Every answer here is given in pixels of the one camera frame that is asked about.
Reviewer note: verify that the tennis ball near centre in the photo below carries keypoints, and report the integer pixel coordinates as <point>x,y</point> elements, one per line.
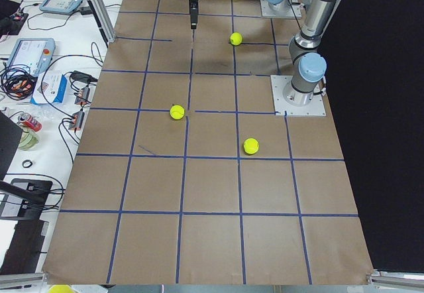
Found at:
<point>236,39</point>

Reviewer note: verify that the tennis ball on loose tape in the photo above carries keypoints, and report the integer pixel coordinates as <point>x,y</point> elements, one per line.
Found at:
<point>177,112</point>

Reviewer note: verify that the tennis ball far corner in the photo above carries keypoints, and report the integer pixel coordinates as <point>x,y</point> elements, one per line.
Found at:
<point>251,146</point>

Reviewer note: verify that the black power adapter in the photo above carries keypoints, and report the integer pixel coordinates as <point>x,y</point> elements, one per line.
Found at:
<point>83,77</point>

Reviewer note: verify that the grey orange hub upper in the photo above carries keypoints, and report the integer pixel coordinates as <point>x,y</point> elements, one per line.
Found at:
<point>82,96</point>

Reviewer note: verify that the grey orange hub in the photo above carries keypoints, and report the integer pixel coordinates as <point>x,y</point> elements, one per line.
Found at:
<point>77,121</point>
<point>82,96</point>

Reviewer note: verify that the blue white cardboard box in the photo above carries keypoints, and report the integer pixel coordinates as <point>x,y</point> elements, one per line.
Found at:
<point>50,88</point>

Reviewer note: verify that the grey orange hub lower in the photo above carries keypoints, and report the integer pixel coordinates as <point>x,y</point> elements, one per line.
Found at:
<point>77,121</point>

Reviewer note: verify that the near teach pendant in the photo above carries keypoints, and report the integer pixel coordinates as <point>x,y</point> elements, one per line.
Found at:
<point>32,54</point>

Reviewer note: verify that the brown paper table cover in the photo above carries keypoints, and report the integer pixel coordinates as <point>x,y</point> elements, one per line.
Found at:
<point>153,200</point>

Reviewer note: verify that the red soda can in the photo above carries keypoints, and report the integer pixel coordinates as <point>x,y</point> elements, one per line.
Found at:
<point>27,120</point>

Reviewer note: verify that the green tape roll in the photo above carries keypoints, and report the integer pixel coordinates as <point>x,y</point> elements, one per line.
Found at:
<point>28,139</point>

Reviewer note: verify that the black laptop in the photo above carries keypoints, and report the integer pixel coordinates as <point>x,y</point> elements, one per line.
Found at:
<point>24,202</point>

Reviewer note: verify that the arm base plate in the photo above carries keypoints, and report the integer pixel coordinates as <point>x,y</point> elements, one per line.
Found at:
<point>291,103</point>
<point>280,8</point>

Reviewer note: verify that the aluminium frame post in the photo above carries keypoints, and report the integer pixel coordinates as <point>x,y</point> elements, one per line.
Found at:
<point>102,20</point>

